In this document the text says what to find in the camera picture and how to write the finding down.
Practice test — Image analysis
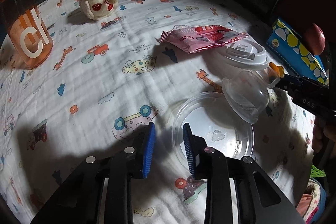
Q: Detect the orange gold foil wrapper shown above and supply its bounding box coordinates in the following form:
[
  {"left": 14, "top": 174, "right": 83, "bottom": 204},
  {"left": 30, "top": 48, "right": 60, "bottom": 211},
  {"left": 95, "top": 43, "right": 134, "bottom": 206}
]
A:
[{"left": 267, "top": 62, "right": 285, "bottom": 85}]

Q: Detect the clear dome lid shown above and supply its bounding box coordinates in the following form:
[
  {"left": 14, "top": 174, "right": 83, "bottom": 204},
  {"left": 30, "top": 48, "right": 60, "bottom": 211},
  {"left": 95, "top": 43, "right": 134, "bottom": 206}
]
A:
[{"left": 222, "top": 71, "right": 269, "bottom": 124}]

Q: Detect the white coffee cup lid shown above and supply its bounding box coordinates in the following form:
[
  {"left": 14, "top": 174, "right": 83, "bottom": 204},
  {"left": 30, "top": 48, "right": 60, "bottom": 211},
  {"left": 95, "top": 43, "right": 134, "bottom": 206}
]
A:
[{"left": 222, "top": 39, "right": 269, "bottom": 71}]

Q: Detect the clear round lid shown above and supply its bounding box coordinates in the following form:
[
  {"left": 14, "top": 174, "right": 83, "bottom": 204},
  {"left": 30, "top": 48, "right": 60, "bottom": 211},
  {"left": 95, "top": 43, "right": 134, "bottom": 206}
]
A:
[{"left": 172, "top": 92, "right": 254, "bottom": 168}]

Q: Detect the pink snack wrapper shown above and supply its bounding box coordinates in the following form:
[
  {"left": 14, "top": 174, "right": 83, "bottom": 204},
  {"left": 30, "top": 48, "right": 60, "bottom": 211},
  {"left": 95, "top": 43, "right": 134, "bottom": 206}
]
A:
[{"left": 159, "top": 25, "right": 247, "bottom": 53}]

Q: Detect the right hand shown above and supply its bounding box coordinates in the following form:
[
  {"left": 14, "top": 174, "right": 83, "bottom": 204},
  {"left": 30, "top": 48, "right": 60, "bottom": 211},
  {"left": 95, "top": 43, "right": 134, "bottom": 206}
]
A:
[{"left": 311, "top": 117, "right": 336, "bottom": 153}]

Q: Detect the blue yellow-dotted tissue box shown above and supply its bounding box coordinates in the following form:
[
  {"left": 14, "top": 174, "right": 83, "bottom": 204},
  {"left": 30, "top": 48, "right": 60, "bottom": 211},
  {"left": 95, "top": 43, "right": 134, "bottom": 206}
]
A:
[{"left": 266, "top": 18, "right": 329, "bottom": 84}]

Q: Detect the red apple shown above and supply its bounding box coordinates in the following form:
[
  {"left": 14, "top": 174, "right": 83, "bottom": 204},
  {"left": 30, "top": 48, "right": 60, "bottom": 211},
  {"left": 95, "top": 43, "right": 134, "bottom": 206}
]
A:
[{"left": 304, "top": 23, "right": 325, "bottom": 56}]

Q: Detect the green plastic mesh basket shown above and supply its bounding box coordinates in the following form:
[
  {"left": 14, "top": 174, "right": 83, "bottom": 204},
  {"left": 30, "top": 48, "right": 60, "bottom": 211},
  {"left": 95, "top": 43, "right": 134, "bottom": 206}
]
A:
[{"left": 310, "top": 165, "right": 326, "bottom": 178}]

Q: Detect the white cartoon-print blanket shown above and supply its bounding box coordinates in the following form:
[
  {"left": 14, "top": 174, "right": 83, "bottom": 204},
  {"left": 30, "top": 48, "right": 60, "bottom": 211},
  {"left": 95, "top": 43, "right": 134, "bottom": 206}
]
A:
[{"left": 1, "top": 0, "right": 314, "bottom": 223}]

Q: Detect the orange transparent water bottle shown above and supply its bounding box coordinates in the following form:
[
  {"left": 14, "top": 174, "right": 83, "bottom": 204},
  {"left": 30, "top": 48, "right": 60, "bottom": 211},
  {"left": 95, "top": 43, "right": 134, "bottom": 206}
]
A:
[{"left": 1, "top": 0, "right": 54, "bottom": 69}]

